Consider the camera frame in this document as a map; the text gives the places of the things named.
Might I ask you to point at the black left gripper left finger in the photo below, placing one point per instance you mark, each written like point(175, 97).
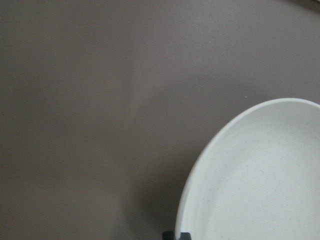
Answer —
point(168, 235)

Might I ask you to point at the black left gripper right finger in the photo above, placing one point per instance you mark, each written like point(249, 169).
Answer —
point(185, 236)

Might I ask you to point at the beige round plate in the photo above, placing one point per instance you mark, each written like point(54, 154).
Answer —
point(258, 178)

